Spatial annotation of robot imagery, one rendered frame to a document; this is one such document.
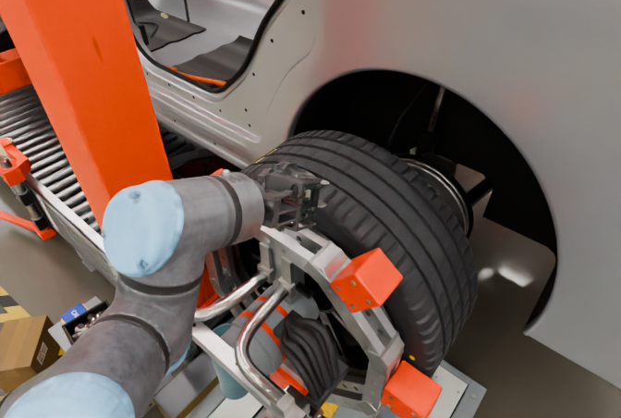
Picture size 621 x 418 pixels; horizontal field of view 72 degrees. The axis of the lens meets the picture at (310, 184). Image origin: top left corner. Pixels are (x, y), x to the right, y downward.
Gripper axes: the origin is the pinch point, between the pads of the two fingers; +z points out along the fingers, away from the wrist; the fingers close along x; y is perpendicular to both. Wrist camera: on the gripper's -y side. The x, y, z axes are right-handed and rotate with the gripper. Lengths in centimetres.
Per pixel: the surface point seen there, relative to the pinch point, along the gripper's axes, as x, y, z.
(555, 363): -81, 47, 134
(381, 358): -29.7, 15.5, 6.9
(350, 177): -0.1, 0.1, 14.8
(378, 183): -0.5, 5.2, 17.2
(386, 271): -12.2, 14.6, 4.2
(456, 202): -8, 13, 52
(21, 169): -37, -176, 32
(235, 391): -66, -27, 19
